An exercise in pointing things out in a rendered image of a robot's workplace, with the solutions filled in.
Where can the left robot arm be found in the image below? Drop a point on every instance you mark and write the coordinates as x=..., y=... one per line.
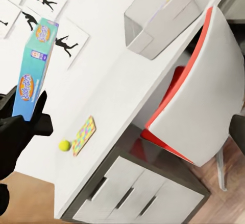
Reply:
x=40, y=124

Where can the jigsaw puzzle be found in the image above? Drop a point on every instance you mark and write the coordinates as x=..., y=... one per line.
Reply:
x=82, y=136

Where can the tennis ball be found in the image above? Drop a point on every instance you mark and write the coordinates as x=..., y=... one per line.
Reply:
x=64, y=145

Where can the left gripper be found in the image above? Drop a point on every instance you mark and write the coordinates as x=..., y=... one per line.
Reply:
x=40, y=124

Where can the toy box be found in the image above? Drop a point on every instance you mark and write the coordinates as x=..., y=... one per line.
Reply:
x=147, y=35

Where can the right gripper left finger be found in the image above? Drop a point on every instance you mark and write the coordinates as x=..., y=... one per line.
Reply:
x=12, y=132

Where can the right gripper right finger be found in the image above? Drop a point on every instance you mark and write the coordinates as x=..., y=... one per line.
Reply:
x=237, y=131

